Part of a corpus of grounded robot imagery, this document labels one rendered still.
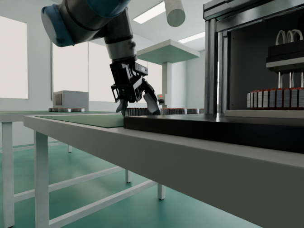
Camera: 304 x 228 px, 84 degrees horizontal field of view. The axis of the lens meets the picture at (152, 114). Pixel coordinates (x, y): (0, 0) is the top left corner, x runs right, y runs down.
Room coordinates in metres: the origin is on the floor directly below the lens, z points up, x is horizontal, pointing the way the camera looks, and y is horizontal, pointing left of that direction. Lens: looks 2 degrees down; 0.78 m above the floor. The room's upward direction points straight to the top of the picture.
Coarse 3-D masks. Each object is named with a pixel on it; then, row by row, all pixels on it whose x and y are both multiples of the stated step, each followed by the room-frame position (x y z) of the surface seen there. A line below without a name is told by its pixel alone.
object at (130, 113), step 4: (128, 108) 0.55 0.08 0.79; (132, 108) 0.54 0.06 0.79; (136, 108) 0.53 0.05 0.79; (140, 108) 0.53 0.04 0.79; (144, 108) 0.54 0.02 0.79; (128, 112) 0.54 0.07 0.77; (132, 112) 0.53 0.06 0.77; (136, 112) 0.53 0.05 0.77; (140, 112) 0.52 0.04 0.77; (144, 112) 0.53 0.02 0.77; (148, 112) 0.53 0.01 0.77
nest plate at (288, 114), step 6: (228, 114) 0.32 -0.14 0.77; (234, 114) 0.31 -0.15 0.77; (240, 114) 0.30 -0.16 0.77; (246, 114) 0.30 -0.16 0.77; (252, 114) 0.29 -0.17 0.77; (258, 114) 0.28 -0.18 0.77; (264, 114) 0.28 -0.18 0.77; (270, 114) 0.27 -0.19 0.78; (276, 114) 0.27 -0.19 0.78; (282, 114) 0.26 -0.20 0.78; (288, 114) 0.26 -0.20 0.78; (294, 114) 0.25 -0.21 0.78; (300, 114) 0.25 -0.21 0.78
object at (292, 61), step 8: (272, 48) 0.37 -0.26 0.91; (280, 48) 0.36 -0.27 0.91; (288, 48) 0.35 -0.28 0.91; (296, 48) 0.34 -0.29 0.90; (272, 56) 0.37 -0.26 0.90; (280, 56) 0.36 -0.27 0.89; (288, 56) 0.35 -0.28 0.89; (296, 56) 0.34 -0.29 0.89; (272, 64) 0.35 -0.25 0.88; (280, 64) 0.34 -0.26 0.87; (288, 64) 0.33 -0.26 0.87; (296, 64) 0.33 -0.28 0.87; (280, 72) 0.44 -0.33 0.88; (288, 72) 0.45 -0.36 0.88; (296, 72) 0.45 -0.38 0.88; (280, 80) 0.44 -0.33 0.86
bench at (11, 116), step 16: (0, 112) 1.41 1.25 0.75; (16, 112) 1.43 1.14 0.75; (32, 112) 1.45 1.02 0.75; (48, 112) 1.48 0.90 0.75; (64, 112) 1.50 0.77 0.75; (80, 112) 1.53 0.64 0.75; (96, 112) 1.55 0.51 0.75; (112, 112) 1.61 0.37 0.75; (48, 144) 2.77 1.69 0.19; (80, 176) 1.45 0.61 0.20; (96, 176) 1.52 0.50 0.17; (128, 176) 1.76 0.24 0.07; (32, 192) 1.18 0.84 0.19
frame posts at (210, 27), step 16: (208, 32) 0.52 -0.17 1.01; (208, 48) 0.52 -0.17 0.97; (224, 48) 0.58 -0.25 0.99; (208, 64) 0.52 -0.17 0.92; (224, 64) 0.58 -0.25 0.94; (208, 80) 0.52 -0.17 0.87; (224, 80) 0.58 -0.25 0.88; (208, 96) 0.52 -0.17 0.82; (224, 96) 0.58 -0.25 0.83; (208, 112) 0.52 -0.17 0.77; (224, 112) 0.58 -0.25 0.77
